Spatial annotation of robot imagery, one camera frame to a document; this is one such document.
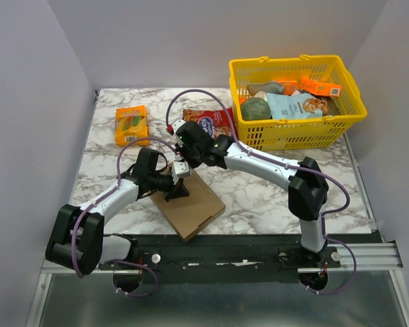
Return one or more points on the orange snack packet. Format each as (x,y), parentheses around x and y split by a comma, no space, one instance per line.
(130,125)

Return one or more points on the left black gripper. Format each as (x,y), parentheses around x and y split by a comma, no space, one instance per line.
(180,190)

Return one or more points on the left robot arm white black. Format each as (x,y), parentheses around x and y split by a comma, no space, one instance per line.
(78,240)

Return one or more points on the green round melon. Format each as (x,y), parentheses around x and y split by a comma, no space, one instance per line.
(255,109)

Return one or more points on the grey pouch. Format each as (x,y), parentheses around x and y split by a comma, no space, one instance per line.
(266,87)

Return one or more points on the red candy bag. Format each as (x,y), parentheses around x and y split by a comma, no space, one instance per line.
(213,122)

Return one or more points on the orange carton box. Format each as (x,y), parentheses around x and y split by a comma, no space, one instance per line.
(320,88)

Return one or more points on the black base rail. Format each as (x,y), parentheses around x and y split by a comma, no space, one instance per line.
(252,258)

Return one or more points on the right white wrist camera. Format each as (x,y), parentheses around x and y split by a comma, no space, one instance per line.
(173,127)

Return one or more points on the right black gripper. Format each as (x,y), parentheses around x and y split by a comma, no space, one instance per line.
(189,159)

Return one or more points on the light blue chips bag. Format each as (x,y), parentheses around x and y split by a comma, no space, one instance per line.
(301,106)

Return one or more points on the brown cardboard express box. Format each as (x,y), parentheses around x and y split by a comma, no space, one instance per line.
(190,215)

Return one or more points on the aluminium frame profile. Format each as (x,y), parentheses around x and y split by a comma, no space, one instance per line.
(115,295)

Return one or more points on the yellow plastic basket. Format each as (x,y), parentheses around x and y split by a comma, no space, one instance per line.
(273,135)

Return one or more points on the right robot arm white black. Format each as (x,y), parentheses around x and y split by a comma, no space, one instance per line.
(305,183)

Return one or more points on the small orange box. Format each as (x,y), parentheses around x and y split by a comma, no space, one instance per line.
(287,87)

